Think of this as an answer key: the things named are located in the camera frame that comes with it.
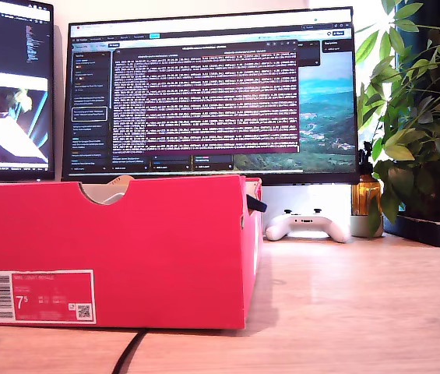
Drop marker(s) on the red cardboard shoebox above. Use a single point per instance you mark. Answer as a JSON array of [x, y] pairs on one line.
[[145, 253]]

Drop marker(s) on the wide black Huawei monitor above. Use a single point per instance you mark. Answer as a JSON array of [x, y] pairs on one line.
[[204, 97]]

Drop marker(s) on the white game controller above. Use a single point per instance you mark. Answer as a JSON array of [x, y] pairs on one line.
[[305, 226]]

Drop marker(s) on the pale green small pot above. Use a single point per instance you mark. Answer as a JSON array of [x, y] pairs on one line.
[[357, 226]]

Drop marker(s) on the amber pump bottle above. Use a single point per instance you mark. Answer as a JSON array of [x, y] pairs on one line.
[[363, 195]]

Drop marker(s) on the green leafy houseplant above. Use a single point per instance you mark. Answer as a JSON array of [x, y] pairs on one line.
[[418, 148]]

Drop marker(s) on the black plant tray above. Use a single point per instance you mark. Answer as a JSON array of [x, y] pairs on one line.
[[430, 231]]

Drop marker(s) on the small black computer monitor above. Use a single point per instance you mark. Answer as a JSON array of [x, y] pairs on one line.
[[9, 39]]

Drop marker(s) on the dark teal curtain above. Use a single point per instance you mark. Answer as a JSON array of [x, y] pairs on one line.
[[437, 15]]

